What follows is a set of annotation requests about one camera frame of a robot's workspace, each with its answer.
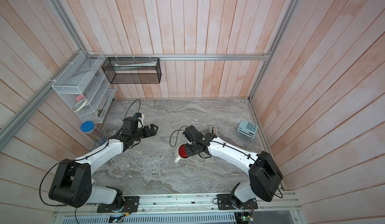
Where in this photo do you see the white tape dispenser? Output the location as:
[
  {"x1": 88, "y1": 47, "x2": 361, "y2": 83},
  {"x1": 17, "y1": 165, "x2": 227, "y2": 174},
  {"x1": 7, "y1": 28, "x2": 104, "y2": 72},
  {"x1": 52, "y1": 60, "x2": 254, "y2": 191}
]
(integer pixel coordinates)
[{"x1": 210, "y1": 125, "x2": 218, "y2": 136}]

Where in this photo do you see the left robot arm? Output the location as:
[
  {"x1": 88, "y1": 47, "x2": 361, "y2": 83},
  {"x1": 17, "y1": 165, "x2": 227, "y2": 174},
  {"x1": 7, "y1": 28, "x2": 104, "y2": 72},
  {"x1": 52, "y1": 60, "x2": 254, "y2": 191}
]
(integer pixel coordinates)
[{"x1": 49, "y1": 113, "x2": 158, "y2": 212}]

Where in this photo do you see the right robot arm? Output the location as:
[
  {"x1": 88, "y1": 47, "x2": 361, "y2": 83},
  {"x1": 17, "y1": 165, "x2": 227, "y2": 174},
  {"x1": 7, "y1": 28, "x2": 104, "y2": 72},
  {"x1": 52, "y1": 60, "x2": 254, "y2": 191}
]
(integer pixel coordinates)
[{"x1": 174, "y1": 126, "x2": 283, "y2": 210}]

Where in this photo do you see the blue lid straw jar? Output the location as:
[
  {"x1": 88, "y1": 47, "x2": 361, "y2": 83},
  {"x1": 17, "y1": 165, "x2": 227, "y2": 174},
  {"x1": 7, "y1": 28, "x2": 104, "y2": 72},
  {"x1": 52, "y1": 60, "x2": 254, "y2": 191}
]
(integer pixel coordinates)
[{"x1": 80, "y1": 121, "x2": 107, "y2": 146}]

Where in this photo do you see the grey desk calculator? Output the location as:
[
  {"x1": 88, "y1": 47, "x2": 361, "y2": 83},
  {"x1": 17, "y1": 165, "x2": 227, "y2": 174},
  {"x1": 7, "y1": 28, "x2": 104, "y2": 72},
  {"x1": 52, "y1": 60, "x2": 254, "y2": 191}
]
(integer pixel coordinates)
[{"x1": 237, "y1": 120, "x2": 258, "y2": 139}]

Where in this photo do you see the ruler in black basket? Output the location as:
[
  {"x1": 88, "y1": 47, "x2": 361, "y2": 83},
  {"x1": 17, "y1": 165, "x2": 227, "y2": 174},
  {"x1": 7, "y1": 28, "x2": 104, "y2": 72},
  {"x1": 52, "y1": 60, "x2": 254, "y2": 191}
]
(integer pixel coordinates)
[{"x1": 114, "y1": 61, "x2": 157, "y2": 71}]

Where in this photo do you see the white tape roll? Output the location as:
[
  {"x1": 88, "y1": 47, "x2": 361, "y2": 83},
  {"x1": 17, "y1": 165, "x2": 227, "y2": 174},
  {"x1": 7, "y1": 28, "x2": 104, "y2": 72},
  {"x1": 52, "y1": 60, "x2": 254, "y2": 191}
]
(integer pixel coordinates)
[{"x1": 73, "y1": 98, "x2": 88, "y2": 112}]

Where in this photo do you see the pink eraser block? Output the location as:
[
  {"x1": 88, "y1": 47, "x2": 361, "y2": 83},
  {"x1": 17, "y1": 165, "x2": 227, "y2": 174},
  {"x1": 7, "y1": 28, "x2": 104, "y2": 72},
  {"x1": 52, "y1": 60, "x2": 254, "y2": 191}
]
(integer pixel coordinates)
[{"x1": 75, "y1": 94, "x2": 85, "y2": 102}]

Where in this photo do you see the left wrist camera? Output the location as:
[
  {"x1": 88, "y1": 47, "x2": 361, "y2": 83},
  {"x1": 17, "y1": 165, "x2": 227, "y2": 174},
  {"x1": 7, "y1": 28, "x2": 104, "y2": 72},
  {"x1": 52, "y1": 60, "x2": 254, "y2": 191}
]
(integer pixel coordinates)
[{"x1": 134, "y1": 112, "x2": 144, "y2": 129}]

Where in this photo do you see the black wire mesh basket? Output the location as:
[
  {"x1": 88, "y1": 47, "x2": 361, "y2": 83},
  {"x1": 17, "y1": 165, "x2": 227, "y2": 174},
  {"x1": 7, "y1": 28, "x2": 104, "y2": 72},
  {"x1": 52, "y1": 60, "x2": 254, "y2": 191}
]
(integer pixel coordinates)
[{"x1": 102, "y1": 57, "x2": 162, "y2": 84}]

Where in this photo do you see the aluminium mounting rail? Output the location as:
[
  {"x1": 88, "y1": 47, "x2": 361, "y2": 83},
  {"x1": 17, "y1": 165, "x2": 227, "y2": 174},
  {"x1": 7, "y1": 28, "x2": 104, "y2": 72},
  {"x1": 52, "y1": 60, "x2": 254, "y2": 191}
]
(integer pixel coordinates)
[{"x1": 52, "y1": 191, "x2": 302, "y2": 218}]

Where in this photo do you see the white wire mesh shelf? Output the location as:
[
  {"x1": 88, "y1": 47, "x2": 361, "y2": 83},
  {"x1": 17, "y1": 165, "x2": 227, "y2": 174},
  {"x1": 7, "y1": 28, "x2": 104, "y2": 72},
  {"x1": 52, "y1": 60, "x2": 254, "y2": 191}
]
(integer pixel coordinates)
[{"x1": 52, "y1": 52, "x2": 117, "y2": 124}]

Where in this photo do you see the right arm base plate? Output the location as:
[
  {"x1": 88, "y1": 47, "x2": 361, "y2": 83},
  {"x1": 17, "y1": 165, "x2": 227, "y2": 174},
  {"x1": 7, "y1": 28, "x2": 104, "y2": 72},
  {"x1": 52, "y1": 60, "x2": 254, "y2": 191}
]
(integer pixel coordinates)
[{"x1": 216, "y1": 194, "x2": 258, "y2": 211}]

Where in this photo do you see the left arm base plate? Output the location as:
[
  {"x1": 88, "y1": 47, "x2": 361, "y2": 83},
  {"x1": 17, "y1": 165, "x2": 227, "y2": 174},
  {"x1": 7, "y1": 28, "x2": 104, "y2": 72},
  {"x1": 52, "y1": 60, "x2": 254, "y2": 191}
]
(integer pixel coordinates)
[{"x1": 97, "y1": 196, "x2": 140, "y2": 214}]

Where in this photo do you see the aluminium frame horizontal bar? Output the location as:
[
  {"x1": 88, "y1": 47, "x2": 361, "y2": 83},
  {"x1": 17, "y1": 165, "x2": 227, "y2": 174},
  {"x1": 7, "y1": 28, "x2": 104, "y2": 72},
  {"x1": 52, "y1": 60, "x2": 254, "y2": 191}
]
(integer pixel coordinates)
[{"x1": 103, "y1": 54, "x2": 270, "y2": 61}]

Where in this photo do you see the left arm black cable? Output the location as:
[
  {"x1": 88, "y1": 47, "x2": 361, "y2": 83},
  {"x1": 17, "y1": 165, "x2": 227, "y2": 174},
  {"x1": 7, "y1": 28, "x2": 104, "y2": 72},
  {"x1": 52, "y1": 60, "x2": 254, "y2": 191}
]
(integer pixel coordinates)
[{"x1": 38, "y1": 99, "x2": 142, "y2": 224}]

